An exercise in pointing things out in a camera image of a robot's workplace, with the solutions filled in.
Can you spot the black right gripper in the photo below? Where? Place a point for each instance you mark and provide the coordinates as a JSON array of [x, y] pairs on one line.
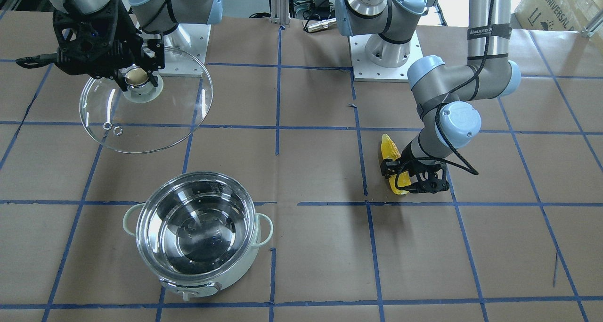
[[123, 40]]

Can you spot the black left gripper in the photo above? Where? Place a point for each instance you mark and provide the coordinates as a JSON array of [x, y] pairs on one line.
[[411, 163]]

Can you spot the yellow corn cob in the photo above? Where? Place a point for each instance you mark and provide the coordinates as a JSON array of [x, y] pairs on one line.
[[389, 169]]

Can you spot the glass pot lid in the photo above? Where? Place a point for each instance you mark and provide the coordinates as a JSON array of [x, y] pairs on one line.
[[146, 118]]

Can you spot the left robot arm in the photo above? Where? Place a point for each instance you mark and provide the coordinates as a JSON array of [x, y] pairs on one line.
[[442, 93]]

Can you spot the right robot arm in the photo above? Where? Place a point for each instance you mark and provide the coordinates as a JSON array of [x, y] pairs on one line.
[[155, 17]]

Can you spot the pale green cooking pot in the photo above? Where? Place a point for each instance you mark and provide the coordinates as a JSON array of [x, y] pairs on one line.
[[199, 233]]

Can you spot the black power adapter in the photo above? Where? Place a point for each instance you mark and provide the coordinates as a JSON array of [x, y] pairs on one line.
[[319, 5]]

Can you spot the cardboard box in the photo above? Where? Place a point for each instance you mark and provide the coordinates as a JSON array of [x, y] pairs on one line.
[[556, 15]]

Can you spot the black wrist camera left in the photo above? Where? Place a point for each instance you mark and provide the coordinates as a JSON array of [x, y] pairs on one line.
[[429, 178]]

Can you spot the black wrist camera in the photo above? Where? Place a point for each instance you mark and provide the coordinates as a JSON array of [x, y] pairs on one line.
[[429, 178], [96, 45]]

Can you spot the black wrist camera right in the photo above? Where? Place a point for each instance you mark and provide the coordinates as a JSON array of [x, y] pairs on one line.
[[96, 45]]

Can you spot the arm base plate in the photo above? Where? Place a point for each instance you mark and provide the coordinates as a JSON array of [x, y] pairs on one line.
[[375, 60], [185, 49]]

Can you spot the silver cable connector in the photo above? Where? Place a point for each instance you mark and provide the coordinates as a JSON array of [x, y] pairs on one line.
[[320, 26]]

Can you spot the aluminium frame post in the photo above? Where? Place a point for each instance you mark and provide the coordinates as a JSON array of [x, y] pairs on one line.
[[280, 12]]

